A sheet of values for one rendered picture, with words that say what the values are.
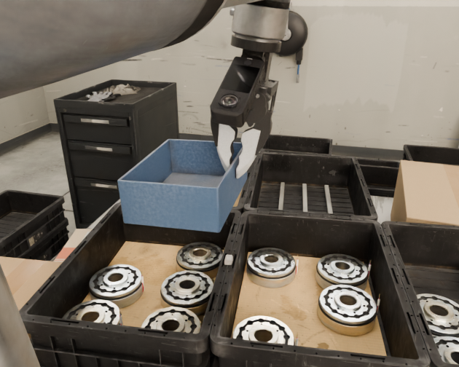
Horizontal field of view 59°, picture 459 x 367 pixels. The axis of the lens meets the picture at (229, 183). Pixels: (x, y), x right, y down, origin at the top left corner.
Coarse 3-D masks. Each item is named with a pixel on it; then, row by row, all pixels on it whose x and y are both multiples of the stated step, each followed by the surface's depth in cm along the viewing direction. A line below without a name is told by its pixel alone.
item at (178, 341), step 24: (240, 216) 90; (48, 288) 68; (216, 288) 68; (24, 312) 63; (72, 336) 61; (96, 336) 60; (120, 336) 59; (144, 336) 58; (168, 336) 58; (192, 336) 58
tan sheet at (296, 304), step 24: (312, 264) 91; (264, 288) 83; (288, 288) 83; (312, 288) 83; (240, 312) 77; (264, 312) 77; (288, 312) 77; (312, 312) 77; (312, 336) 71; (336, 336) 71; (360, 336) 71
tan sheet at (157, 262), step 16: (128, 256) 94; (144, 256) 94; (160, 256) 94; (144, 272) 88; (160, 272) 88; (144, 288) 83; (160, 288) 83; (144, 304) 79; (160, 304) 79; (128, 320) 75
